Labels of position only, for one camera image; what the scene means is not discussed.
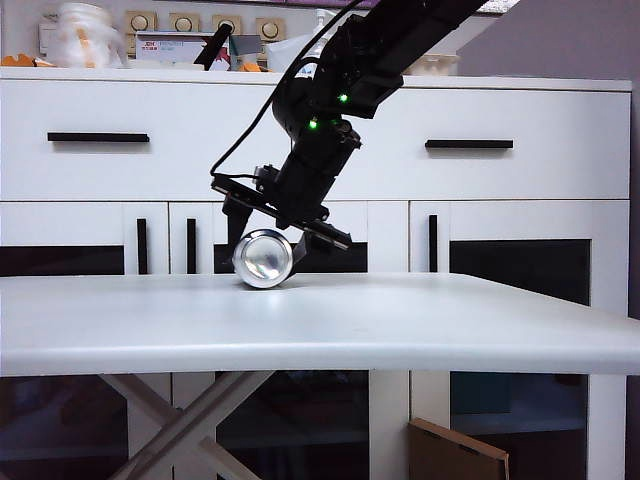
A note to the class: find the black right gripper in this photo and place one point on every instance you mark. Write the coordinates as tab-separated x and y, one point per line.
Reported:
310	185

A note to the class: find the silver aluminium beer can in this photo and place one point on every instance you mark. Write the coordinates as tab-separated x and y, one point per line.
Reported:
262	260

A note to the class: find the white cabinet drawer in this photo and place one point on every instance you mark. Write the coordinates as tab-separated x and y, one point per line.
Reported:
125	165
475	175

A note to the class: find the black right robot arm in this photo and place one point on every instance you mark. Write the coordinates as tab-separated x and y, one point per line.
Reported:
425	25

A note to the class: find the white glass-panel cabinet door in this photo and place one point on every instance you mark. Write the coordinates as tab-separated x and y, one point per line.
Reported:
75	225
200	212
520	220

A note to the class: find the white table leg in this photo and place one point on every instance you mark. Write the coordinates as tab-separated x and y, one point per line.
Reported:
230	395
140	400

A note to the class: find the small orange object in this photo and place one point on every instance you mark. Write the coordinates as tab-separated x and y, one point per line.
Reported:
252	65

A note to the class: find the grey card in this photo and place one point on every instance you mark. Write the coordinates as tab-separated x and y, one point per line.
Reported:
247	45

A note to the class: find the black cylindrical tube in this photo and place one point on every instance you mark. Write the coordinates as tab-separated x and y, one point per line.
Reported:
212	46

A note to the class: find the white box with red print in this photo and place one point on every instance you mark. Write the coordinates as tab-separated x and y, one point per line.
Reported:
170	51

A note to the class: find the beige cardboard egg carton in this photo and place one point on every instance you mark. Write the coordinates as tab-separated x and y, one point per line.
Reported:
440	64

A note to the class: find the white plastic packaging bundle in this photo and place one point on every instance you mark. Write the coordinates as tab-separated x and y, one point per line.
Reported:
82	37

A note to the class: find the white sideboard cabinet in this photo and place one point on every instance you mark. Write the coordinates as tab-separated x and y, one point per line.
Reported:
500	83

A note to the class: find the brown cardboard piece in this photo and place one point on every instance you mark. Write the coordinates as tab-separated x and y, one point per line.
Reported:
440	455

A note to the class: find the orange flat object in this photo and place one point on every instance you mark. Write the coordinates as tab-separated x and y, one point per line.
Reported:
20	61

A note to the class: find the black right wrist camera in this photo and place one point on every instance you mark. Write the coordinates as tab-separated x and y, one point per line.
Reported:
265	176

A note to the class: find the beige round wall dimmer switch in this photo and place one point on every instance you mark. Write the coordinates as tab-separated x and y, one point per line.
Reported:
185	23
225	21
141	22
270	30

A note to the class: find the plain purple wall poster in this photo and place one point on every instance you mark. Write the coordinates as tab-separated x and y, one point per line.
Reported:
310	2

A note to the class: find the white wall box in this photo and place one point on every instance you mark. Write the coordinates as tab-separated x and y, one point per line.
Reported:
49	36

